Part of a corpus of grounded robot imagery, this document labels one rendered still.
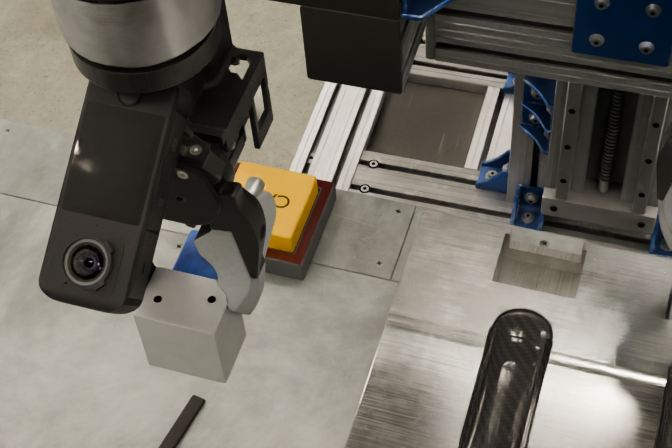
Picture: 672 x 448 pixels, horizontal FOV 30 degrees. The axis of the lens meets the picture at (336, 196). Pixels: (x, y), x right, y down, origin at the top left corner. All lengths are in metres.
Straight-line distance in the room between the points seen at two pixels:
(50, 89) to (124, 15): 1.70
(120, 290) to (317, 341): 0.32
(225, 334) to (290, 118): 1.39
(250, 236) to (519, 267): 0.25
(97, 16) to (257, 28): 1.72
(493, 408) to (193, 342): 0.18
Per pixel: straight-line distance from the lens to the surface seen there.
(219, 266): 0.68
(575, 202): 1.52
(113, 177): 0.59
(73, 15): 0.55
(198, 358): 0.74
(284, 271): 0.91
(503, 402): 0.76
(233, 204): 0.63
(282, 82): 2.16
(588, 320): 0.79
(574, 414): 0.76
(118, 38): 0.55
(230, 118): 0.63
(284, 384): 0.87
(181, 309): 0.72
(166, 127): 0.59
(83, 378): 0.90
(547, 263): 0.84
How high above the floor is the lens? 1.55
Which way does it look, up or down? 51 degrees down
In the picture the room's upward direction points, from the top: 6 degrees counter-clockwise
